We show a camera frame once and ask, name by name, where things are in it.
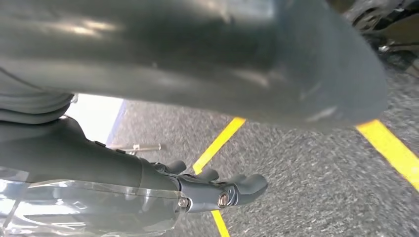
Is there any steel side table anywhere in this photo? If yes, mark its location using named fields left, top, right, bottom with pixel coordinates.
left=108, top=142, right=164, bottom=155

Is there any white cabinet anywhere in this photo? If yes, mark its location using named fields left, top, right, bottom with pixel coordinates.
left=65, top=94, right=126, bottom=145

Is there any black right robot foot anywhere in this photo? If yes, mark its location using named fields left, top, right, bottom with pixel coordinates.
left=327, top=0, right=419, bottom=79

